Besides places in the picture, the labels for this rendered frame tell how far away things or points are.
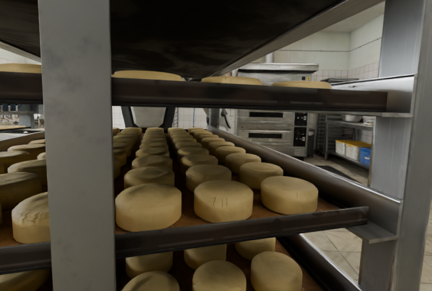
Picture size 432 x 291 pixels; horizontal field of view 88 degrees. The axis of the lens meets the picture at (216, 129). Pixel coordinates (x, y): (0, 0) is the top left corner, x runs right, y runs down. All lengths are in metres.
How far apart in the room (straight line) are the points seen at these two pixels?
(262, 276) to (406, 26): 0.24
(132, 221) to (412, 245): 0.21
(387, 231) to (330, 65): 6.19
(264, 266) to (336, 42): 6.38
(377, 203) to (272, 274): 0.11
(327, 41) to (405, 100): 6.26
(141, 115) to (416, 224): 0.92
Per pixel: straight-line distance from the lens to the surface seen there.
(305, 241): 0.32
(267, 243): 0.30
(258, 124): 4.77
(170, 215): 0.18
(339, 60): 6.50
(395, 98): 0.21
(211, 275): 0.25
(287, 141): 4.92
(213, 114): 0.75
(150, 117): 1.01
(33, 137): 0.59
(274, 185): 0.21
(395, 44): 0.22
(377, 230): 0.22
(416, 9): 0.22
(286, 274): 0.26
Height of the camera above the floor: 1.13
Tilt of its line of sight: 6 degrees down
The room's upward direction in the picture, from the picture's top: 1 degrees clockwise
